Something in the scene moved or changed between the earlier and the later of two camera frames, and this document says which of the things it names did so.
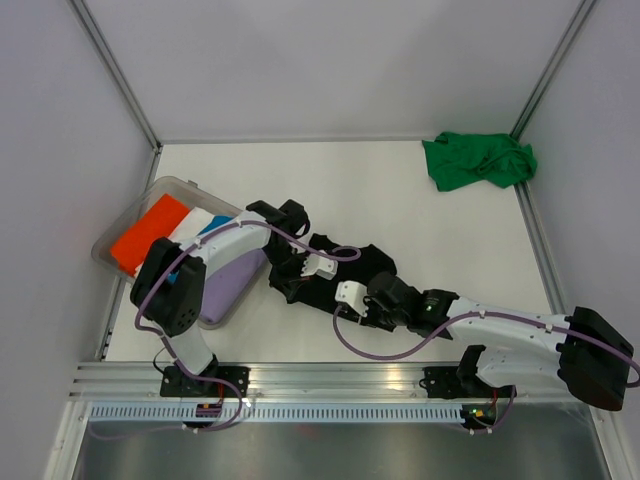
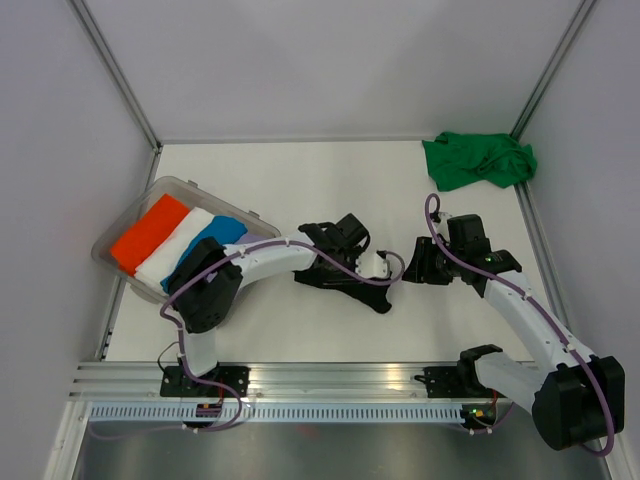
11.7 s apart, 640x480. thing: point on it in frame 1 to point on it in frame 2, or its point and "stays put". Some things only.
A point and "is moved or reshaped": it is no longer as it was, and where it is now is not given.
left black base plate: x=176 y=383 stays put
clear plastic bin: x=192 y=195 stays put
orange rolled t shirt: x=158 y=222 stays put
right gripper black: x=369 y=319 to x=420 y=269
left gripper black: x=287 y=285 to x=353 y=254
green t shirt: x=454 y=159 stays put
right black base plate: x=447 y=383 stays put
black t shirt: x=325 y=274 is moved or reshaped
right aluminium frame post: x=551 y=68 stays put
